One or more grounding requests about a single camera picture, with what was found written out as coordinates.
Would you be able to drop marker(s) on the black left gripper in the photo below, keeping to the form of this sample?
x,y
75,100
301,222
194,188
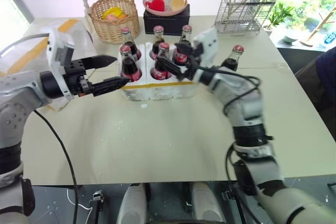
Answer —
x,y
76,79

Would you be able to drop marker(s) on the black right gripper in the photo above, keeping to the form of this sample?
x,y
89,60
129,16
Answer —
x,y
195,70

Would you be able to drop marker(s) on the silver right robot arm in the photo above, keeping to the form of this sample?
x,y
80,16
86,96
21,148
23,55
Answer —
x,y
252,119

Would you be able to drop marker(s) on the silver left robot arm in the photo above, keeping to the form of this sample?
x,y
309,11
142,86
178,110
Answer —
x,y
15,95

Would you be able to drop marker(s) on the glass cola bottle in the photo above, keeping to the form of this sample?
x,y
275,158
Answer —
x,y
127,65
185,36
158,37
160,73
129,41
232,61

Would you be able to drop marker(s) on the black rectangular box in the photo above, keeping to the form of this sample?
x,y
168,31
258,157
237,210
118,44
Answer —
x,y
166,23

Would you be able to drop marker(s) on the white styrofoam crate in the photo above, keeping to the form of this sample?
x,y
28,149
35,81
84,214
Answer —
x,y
160,90

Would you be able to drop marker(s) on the pink bowl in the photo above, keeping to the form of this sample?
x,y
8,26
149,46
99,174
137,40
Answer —
x,y
168,11

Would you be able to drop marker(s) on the orange toy fruit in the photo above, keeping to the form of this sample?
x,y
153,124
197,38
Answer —
x,y
121,17

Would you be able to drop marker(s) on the yellow toy fruit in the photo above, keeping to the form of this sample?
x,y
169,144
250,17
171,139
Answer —
x,y
113,12

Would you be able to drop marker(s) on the green potted plant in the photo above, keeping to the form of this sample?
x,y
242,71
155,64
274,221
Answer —
x,y
279,14

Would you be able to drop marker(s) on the pale green bowl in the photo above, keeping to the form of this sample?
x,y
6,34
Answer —
x,y
290,37

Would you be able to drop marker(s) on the white rounded robot leg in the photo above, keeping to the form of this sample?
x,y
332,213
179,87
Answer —
x,y
132,205
207,204

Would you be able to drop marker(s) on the wooden stand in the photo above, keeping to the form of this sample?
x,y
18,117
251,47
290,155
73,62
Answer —
x,y
319,26

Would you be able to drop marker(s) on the dark clothed bystander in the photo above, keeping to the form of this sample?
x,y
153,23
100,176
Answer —
x,y
320,85

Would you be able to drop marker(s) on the blue label sign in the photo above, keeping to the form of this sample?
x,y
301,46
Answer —
x,y
330,37

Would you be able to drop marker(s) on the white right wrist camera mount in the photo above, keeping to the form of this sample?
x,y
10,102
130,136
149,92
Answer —
x,y
208,43

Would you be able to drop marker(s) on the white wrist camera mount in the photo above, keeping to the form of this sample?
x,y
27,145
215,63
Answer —
x,y
56,51
208,43

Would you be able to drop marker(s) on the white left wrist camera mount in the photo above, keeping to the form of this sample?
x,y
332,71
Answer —
x,y
56,51

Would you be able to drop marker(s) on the black floor bracket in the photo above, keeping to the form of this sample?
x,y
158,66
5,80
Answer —
x,y
97,203

